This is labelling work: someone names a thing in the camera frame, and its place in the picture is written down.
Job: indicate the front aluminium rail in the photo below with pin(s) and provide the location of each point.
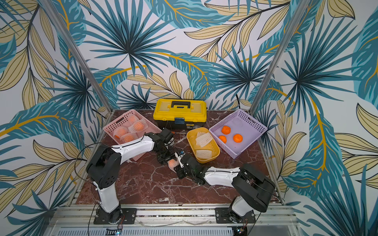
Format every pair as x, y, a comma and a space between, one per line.
174, 220

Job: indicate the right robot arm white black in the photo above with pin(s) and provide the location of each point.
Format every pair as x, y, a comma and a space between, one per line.
254, 188

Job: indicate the yellow oval tray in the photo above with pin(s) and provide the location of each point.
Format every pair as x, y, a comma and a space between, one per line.
191, 136

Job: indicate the yellow black toolbox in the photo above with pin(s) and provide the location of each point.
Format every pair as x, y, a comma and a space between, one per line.
180, 114

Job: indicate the aluminium frame post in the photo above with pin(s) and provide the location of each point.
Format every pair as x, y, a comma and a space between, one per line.
58, 22
294, 22

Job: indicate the purple plastic basket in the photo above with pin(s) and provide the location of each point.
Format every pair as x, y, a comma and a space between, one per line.
242, 123

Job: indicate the right aluminium frame post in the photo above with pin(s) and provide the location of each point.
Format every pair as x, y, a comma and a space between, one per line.
294, 22

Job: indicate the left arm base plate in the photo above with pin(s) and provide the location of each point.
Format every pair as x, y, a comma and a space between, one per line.
116, 217

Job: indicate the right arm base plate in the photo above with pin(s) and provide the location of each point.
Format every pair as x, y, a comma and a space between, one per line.
224, 215

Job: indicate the left aluminium frame post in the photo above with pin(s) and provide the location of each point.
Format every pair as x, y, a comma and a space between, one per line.
58, 22

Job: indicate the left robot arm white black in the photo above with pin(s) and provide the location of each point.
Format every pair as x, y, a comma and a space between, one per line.
103, 169

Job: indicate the pink plastic basket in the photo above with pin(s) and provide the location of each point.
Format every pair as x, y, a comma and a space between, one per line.
122, 121

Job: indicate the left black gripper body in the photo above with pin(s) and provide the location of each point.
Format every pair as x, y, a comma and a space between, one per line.
164, 149

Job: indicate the orange handled screwdriver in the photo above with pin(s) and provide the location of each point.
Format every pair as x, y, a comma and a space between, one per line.
178, 133

